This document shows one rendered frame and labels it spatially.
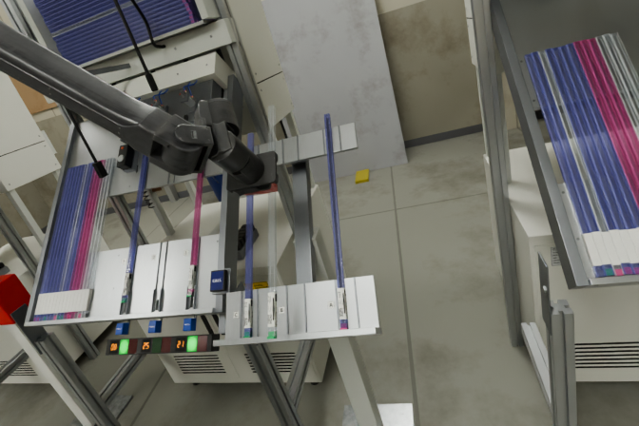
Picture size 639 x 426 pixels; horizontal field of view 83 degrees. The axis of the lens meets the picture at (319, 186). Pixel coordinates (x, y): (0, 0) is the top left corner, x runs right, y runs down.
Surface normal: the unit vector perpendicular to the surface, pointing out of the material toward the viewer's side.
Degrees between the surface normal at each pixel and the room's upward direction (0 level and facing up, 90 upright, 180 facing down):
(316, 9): 81
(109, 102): 53
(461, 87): 90
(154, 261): 45
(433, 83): 90
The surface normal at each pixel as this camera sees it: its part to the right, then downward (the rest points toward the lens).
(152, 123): 0.44, -0.51
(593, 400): -0.28, -0.89
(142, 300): -0.34, -0.33
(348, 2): -0.19, 0.26
